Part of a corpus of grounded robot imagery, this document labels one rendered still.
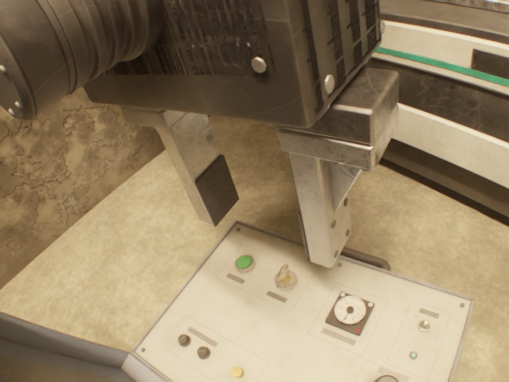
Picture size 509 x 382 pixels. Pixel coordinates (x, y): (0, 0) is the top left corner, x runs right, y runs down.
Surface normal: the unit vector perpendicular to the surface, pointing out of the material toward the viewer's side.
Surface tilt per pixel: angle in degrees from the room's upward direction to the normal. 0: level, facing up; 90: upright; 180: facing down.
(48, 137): 90
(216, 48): 90
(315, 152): 90
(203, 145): 90
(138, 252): 0
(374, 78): 0
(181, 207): 0
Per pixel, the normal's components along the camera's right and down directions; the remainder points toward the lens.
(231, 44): -0.52, 0.67
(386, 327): -0.20, -0.70
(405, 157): -0.72, 0.58
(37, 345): 0.83, 0.25
